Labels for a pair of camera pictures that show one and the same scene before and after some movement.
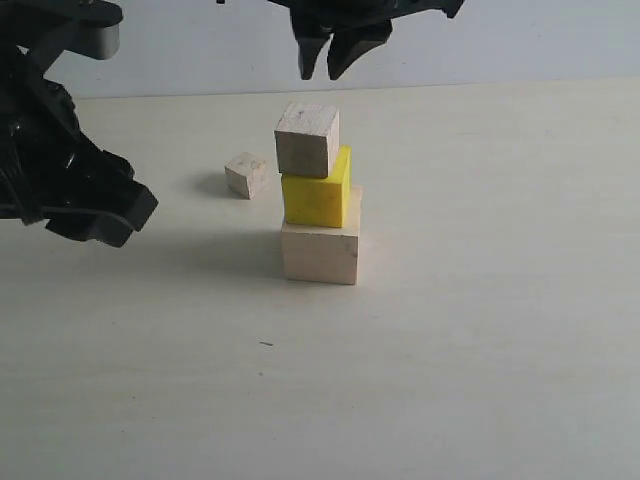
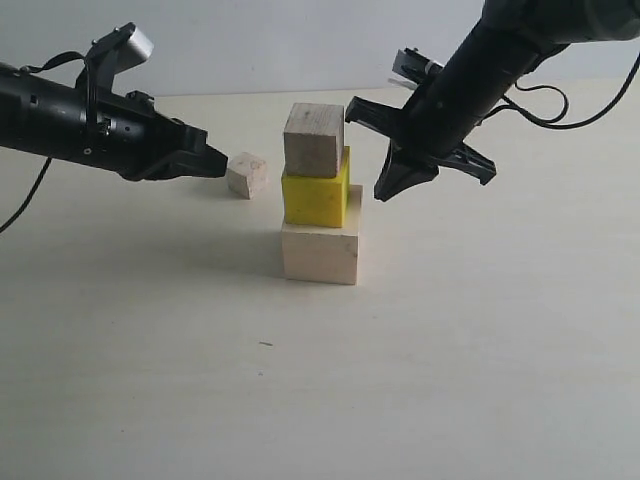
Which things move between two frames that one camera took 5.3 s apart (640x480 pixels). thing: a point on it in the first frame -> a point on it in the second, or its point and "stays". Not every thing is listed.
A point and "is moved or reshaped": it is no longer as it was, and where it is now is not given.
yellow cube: x=320 y=201 stays
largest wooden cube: x=324 y=254 stays
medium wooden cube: x=307 y=139 is moved or reshaped
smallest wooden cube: x=246 y=174 stays
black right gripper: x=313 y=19 -> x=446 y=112
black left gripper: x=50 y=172 -> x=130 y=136
